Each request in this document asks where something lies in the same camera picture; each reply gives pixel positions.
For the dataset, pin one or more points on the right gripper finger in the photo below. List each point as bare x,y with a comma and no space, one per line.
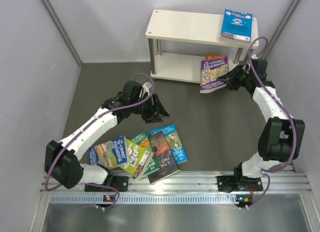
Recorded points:
234,85
229,77

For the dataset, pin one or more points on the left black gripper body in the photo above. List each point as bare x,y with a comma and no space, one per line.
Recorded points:
140,109

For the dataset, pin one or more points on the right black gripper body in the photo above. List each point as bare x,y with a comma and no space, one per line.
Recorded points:
244,77

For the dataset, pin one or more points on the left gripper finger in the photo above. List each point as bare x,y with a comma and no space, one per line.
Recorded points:
158,107
150,116

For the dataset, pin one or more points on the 52-storey treehouse purple book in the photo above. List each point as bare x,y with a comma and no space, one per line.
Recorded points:
210,71

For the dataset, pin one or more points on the tale of two cities book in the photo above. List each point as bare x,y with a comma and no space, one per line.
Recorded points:
164,158

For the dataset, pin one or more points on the blue back-cover book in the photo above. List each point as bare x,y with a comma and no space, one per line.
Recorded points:
236,25

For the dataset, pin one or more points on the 78-storey treehouse orange book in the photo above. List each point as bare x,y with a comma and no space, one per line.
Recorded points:
215,57

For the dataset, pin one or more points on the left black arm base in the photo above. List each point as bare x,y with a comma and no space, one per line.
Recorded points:
120,183

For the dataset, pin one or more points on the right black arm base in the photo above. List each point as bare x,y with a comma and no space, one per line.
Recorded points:
227,184

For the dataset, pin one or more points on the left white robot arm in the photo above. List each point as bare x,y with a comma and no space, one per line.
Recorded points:
62,158

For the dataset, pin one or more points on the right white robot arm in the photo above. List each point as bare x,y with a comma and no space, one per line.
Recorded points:
281,138

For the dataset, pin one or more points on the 26-storey treehouse blue book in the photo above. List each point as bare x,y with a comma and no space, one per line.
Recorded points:
173,139

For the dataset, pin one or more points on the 104-storey treehouse green book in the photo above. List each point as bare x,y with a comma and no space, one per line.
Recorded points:
148,162

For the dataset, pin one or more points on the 65-storey treehouse lime book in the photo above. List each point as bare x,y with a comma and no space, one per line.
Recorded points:
133,158

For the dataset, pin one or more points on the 91-storey treehouse blue book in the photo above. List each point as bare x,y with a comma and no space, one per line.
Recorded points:
111,154

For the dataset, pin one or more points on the white two-tier wooden shelf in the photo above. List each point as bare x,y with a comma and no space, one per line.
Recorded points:
193,29

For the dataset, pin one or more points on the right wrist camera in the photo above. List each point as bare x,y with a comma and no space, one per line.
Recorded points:
247,66

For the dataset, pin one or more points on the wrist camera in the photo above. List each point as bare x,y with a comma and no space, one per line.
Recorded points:
147,87
247,66

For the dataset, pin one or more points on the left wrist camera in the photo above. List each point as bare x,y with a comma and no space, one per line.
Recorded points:
147,87

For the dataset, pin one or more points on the aluminium mounting rail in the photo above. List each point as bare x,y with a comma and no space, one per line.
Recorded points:
183,188

